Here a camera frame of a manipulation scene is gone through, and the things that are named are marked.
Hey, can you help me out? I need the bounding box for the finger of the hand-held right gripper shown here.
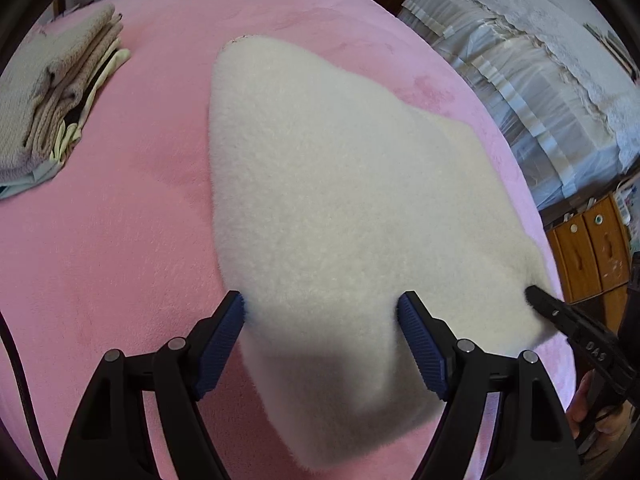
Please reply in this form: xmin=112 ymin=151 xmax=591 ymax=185
xmin=523 ymin=285 xmax=576 ymax=343

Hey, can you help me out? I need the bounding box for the white fleece garment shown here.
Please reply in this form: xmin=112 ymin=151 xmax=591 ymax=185
xmin=207 ymin=35 xmax=557 ymax=479

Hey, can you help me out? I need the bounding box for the stack of folded beige clothes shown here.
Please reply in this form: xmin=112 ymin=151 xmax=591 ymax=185
xmin=0 ymin=4 xmax=125 ymax=171

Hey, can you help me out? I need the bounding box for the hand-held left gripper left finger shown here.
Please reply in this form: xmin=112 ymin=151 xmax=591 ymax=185
xmin=59 ymin=290 xmax=246 ymax=480

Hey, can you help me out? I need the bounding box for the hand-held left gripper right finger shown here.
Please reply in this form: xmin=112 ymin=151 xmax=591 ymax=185
xmin=396 ymin=290 xmax=582 ymax=480

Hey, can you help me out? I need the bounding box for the stack of books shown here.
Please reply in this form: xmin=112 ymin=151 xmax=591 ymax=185
xmin=584 ymin=21 xmax=637 ymax=78

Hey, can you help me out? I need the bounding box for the person's right hand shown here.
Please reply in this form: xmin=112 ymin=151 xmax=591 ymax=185
xmin=567 ymin=375 xmax=626 ymax=467

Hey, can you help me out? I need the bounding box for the beige sheer furniture cover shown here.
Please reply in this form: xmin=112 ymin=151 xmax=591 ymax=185
xmin=399 ymin=0 xmax=640 ymax=211

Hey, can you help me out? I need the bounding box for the pink bed blanket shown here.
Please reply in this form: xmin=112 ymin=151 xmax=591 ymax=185
xmin=0 ymin=0 xmax=573 ymax=480

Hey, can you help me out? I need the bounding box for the black cable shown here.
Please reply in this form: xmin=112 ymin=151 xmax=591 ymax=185
xmin=0 ymin=310 xmax=57 ymax=480

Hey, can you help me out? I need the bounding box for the folded cream garment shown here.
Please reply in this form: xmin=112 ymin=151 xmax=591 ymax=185
xmin=50 ymin=47 xmax=132 ymax=163

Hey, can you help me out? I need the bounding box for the folded light blue garment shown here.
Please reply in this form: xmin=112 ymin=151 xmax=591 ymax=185
xmin=0 ymin=157 xmax=63 ymax=201

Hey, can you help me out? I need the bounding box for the white lace cover cloth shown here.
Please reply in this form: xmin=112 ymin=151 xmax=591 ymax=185
xmin=435 ymin=0 xmax=640 ymax=173

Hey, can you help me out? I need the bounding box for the wooden drawer cabinet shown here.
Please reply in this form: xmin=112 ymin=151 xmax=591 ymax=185
xmin=545 ymin=195 xmax=633 ymax=306

